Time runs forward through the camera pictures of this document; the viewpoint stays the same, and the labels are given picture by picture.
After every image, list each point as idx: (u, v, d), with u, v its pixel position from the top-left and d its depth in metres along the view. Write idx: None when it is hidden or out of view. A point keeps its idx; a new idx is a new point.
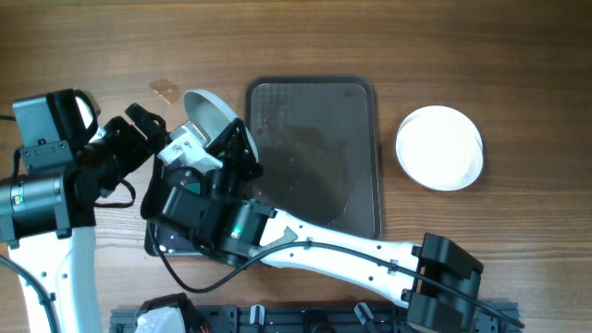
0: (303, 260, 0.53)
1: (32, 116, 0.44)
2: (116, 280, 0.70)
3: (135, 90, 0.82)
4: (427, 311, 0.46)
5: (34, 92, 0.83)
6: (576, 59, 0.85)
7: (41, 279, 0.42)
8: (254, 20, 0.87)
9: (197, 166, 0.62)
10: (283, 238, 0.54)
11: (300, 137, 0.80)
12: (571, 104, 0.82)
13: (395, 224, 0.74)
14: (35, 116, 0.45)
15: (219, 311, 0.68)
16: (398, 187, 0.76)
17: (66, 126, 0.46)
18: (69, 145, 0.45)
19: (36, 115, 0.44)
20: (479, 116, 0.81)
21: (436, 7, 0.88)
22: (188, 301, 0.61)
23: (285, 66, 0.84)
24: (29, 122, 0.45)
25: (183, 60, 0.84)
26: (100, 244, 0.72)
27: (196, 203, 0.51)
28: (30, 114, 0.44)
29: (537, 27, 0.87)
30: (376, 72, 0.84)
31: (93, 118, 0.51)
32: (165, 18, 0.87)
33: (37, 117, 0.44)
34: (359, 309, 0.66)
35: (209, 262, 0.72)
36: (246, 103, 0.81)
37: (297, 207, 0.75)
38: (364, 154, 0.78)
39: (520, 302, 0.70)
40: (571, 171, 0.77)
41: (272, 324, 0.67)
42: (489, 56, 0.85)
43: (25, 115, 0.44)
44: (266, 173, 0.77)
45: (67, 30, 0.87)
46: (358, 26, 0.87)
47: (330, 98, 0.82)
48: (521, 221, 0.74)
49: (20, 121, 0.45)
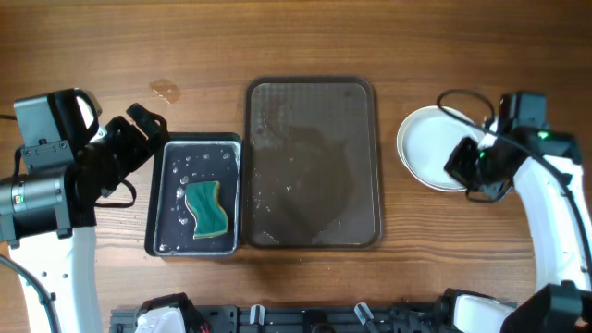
0: (540, 203, 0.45)
1: (34, 116, 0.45)
2: (116, 279, 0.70)
3: (136, 90, 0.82)
4: (561, 306, 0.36)
5: (33, 92, 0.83)
6: (577, 59, 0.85)
7: (41, 279, 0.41)
8: (254, 21, 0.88)
9: (531, 110, 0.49)
10: (539, 173, 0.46)
11: (299, 137, 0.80)
12: (572, 104, 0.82)
13: (396, 224, 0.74)
14: (36, 117, 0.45)
15: (219, 311, 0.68)
16: (398, 187, 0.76)
17: (67, 126, 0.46)
18: (70, 145, 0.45)
19: (38, 115, 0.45)
20: (479, 116, 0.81)
21: (436, 7, 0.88)
22: (188, 301, 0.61)
23: (285, 66, 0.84)
24: (30, 122, 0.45)
25: (183, 60, 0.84)
26: (100, 243, 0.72)
27: (530, 102, 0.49)
28: (30, 115, 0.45)
29: (537, 28, 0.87)
30: (376, 72, 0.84)
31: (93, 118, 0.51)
32: (165, 19, 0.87)
33: (39, 117, 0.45)
34: (358, 309, 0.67)
35: (209, 262, 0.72)
36: (246, 103, 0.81)
37: (298, 206, 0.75)
38: (363, 154, 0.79)
39: (520, 302, 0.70)
40: None
41: (272, 324, 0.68)
42: (489, 56, 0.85)
43: (26, 115, 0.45)
44: (266, 173, 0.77)
45: (67, 30, 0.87)
46: (358, 26, 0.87)
47: (330, 98, 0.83)
48: (521, 220, 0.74)
49: (21, 122, 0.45)
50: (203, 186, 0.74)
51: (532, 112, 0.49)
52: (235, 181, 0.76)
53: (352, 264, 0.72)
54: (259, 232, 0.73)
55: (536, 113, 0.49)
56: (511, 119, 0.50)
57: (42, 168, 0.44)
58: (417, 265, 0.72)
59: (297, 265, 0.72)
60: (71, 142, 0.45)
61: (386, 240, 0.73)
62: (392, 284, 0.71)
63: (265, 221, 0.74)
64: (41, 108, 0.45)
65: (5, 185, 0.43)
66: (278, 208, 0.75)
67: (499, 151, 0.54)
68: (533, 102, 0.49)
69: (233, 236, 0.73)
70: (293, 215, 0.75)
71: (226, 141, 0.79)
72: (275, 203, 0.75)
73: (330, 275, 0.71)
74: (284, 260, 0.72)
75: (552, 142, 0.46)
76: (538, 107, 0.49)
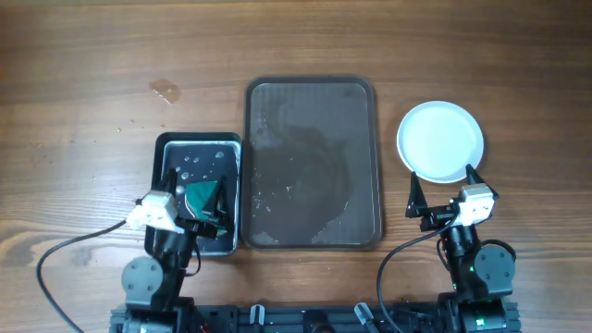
0: None
1: (141, 277, 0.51)
2: (117, 280, 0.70)
3: (135, 90, 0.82)
4: None
5: (31, 92, 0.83)
6: (577, 59, 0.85)
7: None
8: (254, 20, 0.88)
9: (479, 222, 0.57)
10: None
11: (299, 137, 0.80)
12: (572, 104, 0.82)
13: (395, 224, 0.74)
14: (144, 275, 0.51)
15: (219, 311, 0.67)
16: (398, 187, 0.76)
17: (168, 291, 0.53)
18: (174, 288, 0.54)
19: (147, 277, 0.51)
20: (478, 116, 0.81)
21: (436, 7, 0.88)
22: (194, 305, 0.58)
23: (285, 66, 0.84)
24: (136, 292, 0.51)
25: (183, 60, 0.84)
26: (100, 243, 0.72)
27: (495, 264, 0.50)
28: (140, 270, 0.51)
29: (537, 27, 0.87)
30: (376, 72, 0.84)
31: (174, 228, 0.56)
32: (165, 19, 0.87)
33: (149, 281, 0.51)
34: (359, 309, 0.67)
35: (209, 262, 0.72)
36: (246, 103, 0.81)
37: (298, 207, 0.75)
38: (363, 154, 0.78)
39: (520, 302, 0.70)
40: (572, 171, 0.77)
41: (272, 324, 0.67)
42: (488, 56, 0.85)
43: (134, 271, 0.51)
44: (266, 173, 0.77)
45: (66, 30, 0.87)
46: (358, 26, 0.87)
47: (330, 98, 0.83)
48: (523, 220, 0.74)
49: (129, 293, 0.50)
50: (203, 186, 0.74)
51: (499, 273, 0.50)
52: (235, 180, 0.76)
53: (352, 264, 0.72)
54: (256, 233, 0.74)
55: (508, 283, 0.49)
56: (472, 243, 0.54)
57: (144, 316, 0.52)
58: (416, 265, 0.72)
59: (297, 265, 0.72)
60: (170, 300, 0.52)
61: (385, 240, 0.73)
62: (391, 285, 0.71)
63: (265, 221, 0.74)
64: (150, 267, 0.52)
65: (132, 319, 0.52)
66: (278, 207, 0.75)
67: (453, 245, 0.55)
68: (499, 261, 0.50)
69: (232, 236, 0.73)
70: (293, 215, 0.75)
71: (226, 141, 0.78)
72: (275, 203, 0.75)
73: (330, 275, 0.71)
74: (283, 260, 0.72)
75: (489, 315, 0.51)
76: (506, 271, 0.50)
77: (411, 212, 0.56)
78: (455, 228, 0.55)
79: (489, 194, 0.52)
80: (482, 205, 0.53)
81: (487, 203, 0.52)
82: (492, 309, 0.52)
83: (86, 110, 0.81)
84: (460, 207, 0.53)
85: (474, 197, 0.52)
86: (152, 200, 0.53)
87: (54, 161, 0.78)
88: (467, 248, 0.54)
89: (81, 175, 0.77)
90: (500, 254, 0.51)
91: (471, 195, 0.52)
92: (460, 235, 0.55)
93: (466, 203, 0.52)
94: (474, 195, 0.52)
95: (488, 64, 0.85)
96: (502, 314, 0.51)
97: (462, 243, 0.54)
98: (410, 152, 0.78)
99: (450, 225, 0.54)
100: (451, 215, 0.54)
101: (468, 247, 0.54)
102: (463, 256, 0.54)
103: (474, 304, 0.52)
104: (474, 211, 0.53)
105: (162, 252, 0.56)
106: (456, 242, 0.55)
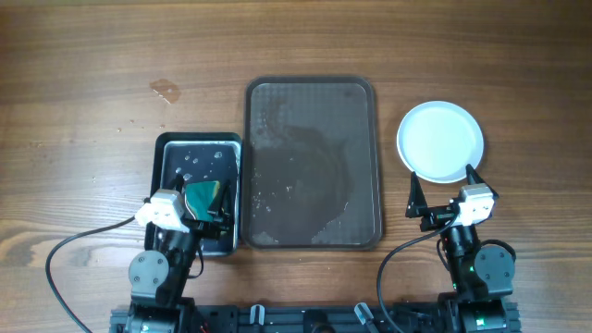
0: None
1: (148, 271, 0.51)
2: (117, 280, 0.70)
3: (136, 90, 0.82)
4: None
5: (32, 92, 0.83)
6: (576, 59, 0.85)
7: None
8: (254, 20, 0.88)
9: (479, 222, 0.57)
10: None
11: (299, 137, 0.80)
12: (572, 104, 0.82)
13: (395, 224, 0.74)
14: (153, 269, 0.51)
15: (219, 311, 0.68)
16: (398, 187, 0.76)
17: (171, 288, 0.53)
18: (178, 284, 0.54)
19: (154, 272, 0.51)
20: (478, 116, 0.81)
21: (436, 7, 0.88)
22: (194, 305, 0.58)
23: (285, 66, 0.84)
24: (141, 287, 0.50)
25: (183, 60, 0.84)
26: (100, 243, 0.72)
27: (495, 264, 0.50)
28: (146, 265, 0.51)
29: (537, 27, 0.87)
30: (376, 72, 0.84)
31: (179, 227, 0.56)
32: (165, 19, 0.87)
33: (154, 275, 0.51)
34: (359, 309, 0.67)
35: (209, 262, 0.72)
36: (246, 103, 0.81)
37: (297, 207, 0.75)
38: (363, 154, 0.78)
39: (520, 302, 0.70)
40: (572, 171, 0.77)
41: (272, 324, 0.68)
42: (489, 56, 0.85)
43: (141, 265, 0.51)
44: (266, 173, 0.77)
45: (67, 30, 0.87)
46: (358, 26, 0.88)
47: (330, 98, 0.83)
48: (522, 220, 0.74)
49: (134, 286, 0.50)
50: (203, 186, 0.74)
51: (499, 272, 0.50)
52: (235, 180, 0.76)
53: (352, 264, 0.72)
54: (256, 232, 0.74)
55: (508, 283, 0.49)
56: (472, 243, 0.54)
57: (147, 314, 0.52)
58: (416, 265, 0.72)
59: (297, 265, 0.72)
60: (174, 297, 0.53)
61: (385, 240, 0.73)
62: (392, 285, 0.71)
63: (265, 221, 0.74)
64: (156, 261, 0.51)
65: (135, 316, 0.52)
66: (278, 207, 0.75)
67: (453, 245, 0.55)
68: (499, 261, 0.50)
69: (232, 236, 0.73)
70: (293, 215, 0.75)
71: (226, 141, 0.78)
72: (274, 203, 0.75)
73: (330, 275, 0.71)
74: (284, 260, 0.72)
75: (489, 315, 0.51)
76: (506, 271, 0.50)
77: (411, 212, 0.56)
78: (455, 228, 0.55)
79: (489, 194, 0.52)
80: (482, 205, 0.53)
81: (487, 203, 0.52)
82: (491, 309, 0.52)
83: (87, 110, 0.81)
84: (460, 207, 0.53)
85: (474, 197, 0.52)
86: (160, 197, 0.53)
87: (54, 161, 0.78)
88: (467, 247, 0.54)
89: (81, 176, 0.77)
90: (500, 254, 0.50)
91: (470, 195, 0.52)
92: (460, 235, 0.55)
93: (466, 203, 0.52)
94: (474, 195, 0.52)
95: (489, 64, 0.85)
96: (502, 314, 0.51)
97: (462, 243, 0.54)
98: (410, 152, 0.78)
99: (450, 225, 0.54)
100: (451, 215, 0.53)
101: (468, 247, 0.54)
102: (463, 256, 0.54)
103: (474, 304, 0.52)
104: (474, 211, 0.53)
105: (167, 250, 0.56)
106: (456, 242, 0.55)
